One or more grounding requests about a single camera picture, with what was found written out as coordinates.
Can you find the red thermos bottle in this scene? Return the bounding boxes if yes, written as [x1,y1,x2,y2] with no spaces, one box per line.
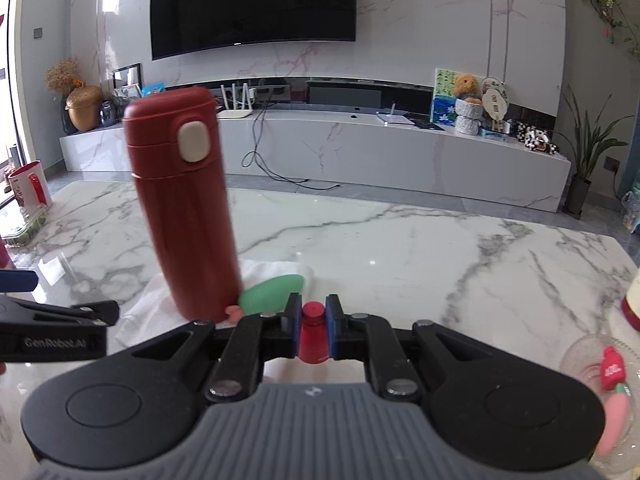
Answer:
[124,87,243,322]

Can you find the clear box with green items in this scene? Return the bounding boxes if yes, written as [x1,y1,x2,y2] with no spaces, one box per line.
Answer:
[0,206,48,247]

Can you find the white red mug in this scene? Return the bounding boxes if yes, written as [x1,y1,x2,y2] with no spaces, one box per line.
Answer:
[8,160,52,211]

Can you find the white marble tv cabinet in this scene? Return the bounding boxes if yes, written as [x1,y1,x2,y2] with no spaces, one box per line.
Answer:
[58,104,573,214]

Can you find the golden round jar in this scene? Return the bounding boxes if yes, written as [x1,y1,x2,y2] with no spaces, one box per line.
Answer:
[66,86,102,132]

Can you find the dried yellow flowers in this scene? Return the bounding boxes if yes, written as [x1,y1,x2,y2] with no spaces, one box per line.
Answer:
[46,58,85,96]

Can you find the white wifi router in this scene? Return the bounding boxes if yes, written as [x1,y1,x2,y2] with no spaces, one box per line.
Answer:
[217,82,254,120]

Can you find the green blue painting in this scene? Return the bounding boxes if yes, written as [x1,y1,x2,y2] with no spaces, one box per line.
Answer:
[431,68,459,126]

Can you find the white patterned pot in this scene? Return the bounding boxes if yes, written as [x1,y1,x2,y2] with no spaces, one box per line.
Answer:
[454,98,484,136]

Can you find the clear glass plate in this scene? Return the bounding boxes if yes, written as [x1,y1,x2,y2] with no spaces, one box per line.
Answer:
[560,335,639,479]

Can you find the teddy bear toy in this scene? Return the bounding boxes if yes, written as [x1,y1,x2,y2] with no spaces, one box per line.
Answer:
[452,74,482,105]

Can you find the black white cow toys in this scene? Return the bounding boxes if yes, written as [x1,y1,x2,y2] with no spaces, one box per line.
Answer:
[516,122,558,155]

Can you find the white round paper fan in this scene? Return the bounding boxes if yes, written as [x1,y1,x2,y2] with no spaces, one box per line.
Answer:
[480,77,510,122]

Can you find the white red tall tumbler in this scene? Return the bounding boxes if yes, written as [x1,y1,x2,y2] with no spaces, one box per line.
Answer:
[620,270,640,332]

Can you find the potted green floor plant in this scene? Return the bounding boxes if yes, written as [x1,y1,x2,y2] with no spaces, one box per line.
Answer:
[553,86,631,219]

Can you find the black curved television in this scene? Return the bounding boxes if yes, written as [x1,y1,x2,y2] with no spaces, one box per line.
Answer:
[150,0,357,60]

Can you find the hanging vine plant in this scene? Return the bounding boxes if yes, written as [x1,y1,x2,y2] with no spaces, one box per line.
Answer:
[582,0,639,61]

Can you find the black power cable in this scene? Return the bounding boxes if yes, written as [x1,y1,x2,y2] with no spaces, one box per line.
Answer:
[241,90,343,192]

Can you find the black picture frame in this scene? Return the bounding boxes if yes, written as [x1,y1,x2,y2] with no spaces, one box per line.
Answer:
[111,63,142,89]

